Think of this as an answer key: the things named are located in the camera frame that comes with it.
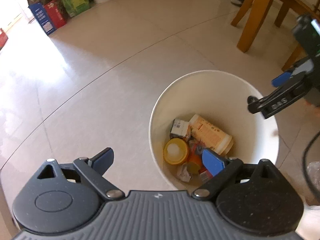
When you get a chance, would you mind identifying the white plastic waste bin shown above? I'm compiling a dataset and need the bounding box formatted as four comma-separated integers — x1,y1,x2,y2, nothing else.
149,70,279,192

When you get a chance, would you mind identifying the beige milk tea cup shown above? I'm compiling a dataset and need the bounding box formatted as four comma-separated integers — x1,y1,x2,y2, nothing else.
189,114,234,157

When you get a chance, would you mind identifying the clear plastic wrapper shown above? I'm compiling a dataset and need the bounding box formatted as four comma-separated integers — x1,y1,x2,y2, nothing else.
188,139,206,156

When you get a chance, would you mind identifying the white paper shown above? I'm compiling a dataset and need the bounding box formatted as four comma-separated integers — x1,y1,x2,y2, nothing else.
176,163,192,183

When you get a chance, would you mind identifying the small milk carton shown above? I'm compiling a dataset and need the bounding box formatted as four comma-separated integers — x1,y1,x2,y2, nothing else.
170,119,191,142

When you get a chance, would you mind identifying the orange plastic cup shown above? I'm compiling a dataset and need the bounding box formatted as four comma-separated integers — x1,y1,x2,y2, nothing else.
163,138,189,165

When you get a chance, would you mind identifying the red drink can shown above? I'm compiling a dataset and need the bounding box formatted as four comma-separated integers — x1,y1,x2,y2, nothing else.
199,168,213,184

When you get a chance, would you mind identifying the clear plastic cup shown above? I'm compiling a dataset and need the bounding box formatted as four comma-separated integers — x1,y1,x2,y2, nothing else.
187,154,203,175

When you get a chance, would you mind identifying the red cardboard box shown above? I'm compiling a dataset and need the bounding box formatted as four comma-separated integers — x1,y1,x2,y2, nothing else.
44,0,67,29

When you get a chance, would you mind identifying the blue cardboard box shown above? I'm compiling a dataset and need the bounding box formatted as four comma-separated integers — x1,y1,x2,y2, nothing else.
28,2,56,36

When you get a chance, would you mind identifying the black cable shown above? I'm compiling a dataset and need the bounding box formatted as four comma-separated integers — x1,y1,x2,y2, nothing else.
302,130,320,203

